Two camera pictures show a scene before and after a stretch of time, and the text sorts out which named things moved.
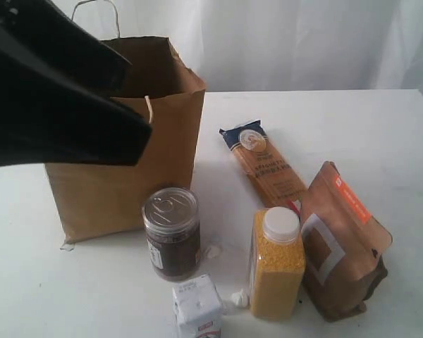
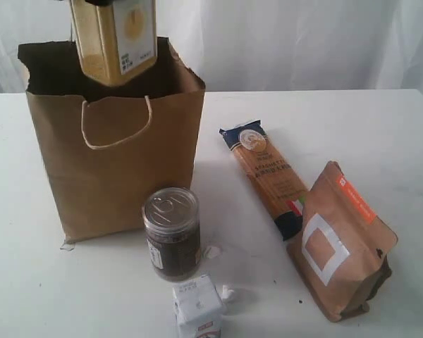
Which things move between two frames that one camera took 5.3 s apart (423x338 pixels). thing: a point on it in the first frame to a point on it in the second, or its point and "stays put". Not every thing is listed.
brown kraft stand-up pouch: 342,240 stays put
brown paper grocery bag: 97,200 stays put
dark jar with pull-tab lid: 172,222 stays put
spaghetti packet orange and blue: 276,182 stays put
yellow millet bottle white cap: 278,264 to 115,41
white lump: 240,298 to 227,293
